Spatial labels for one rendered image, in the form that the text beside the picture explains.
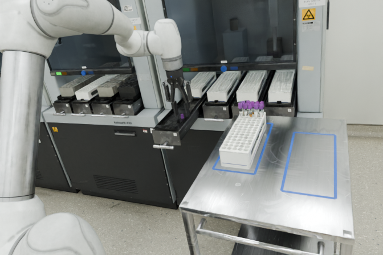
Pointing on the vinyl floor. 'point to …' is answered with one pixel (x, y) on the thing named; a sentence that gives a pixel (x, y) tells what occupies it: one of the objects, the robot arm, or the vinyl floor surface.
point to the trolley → (280, 192)
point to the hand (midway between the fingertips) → (180, 109)
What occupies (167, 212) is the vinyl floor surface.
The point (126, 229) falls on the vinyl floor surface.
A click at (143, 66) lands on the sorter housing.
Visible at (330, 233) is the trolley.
